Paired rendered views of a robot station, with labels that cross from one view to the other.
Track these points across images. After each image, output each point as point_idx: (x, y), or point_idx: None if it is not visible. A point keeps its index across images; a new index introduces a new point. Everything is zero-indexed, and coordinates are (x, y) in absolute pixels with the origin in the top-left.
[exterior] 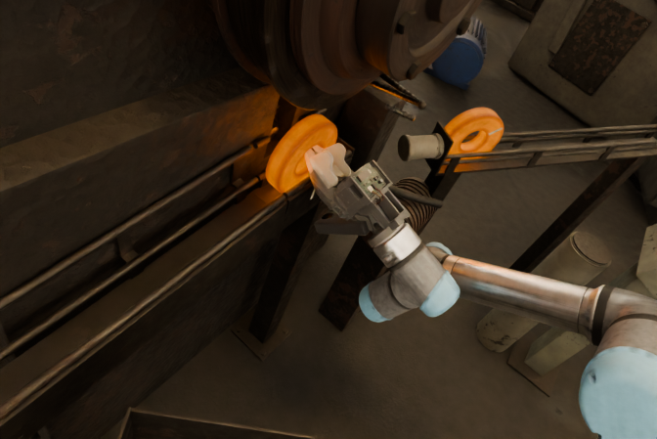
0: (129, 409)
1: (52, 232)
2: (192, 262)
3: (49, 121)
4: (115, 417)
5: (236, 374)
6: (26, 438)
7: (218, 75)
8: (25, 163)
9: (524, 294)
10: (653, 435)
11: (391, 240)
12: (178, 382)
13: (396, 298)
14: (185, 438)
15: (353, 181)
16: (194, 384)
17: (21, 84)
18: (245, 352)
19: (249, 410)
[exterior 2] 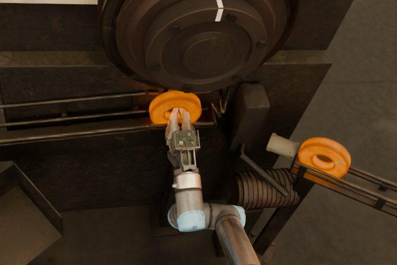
0: (14, 163)
1: (31, 88)
2: (82, 131)
3: (45, 48)
4: (57, 206)
5: (132, 233)
6: None
7: None
8: (28, 60)
9: (231, 250)
10: None
11: (178, 176)
12: (99, 214)
13: (173, 212)
14: (29, 191)
15: (173, 134)
16: (106, 221)
17: (36, 33)
18: (146, 225)
19: (124, 256)
